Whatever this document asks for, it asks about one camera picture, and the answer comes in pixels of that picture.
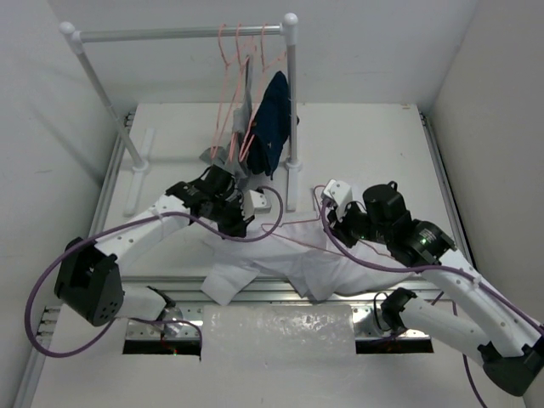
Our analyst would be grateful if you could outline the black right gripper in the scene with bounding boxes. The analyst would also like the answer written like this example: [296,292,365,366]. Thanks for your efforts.
[324,197,390,248]

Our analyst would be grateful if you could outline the white shirt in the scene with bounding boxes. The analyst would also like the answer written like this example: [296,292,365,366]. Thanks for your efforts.
[201,212,415,305]

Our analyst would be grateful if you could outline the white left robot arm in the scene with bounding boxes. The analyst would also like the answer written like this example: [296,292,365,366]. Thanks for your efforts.
[54,166,267,326]

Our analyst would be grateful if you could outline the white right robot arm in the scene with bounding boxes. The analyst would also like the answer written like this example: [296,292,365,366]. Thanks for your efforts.
[320,179,543,397]

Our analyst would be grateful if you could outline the grey shirt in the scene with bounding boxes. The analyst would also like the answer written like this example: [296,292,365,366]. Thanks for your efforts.
[199,54,254,191]

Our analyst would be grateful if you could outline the dark navy garment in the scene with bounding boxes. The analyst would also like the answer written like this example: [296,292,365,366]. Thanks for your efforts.
[246,71,291,178]

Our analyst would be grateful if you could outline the white clothes rack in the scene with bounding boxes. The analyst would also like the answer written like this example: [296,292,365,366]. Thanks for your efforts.
[59,13,298,223]

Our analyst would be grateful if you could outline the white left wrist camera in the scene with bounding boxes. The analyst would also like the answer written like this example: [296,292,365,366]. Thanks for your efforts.
[242,190,271,218]

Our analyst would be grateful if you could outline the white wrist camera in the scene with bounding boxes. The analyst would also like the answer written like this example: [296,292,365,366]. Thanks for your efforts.
[321,179,354,218]
[242,190,271,218]

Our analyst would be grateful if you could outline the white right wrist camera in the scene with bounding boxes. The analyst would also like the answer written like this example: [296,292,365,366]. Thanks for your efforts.
[321,179,354,218]

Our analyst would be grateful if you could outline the aluminium frame rail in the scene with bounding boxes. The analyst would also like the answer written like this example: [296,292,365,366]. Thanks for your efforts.
[14,103,479,407]

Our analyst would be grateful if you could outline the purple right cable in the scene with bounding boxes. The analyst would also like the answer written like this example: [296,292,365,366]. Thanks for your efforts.
[318,197,544,408]

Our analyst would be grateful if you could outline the purple cable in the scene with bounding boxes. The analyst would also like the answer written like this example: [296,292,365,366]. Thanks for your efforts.
[318,197,544,408]
[24,184,285,358]

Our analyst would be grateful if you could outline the pink wire hanger with navy garment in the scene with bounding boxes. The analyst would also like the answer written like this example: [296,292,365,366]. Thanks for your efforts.
[238,23,286,162]

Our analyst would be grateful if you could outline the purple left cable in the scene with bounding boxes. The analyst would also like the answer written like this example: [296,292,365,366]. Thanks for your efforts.
[24,184,285,358]

